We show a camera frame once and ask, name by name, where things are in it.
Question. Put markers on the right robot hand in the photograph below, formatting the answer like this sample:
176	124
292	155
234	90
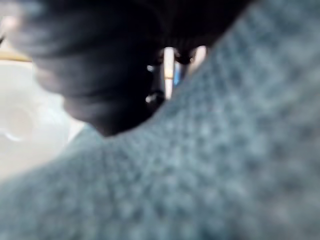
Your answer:
95	62

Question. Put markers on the grey-blue knitted cushion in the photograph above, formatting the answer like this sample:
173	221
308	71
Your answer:
200	162

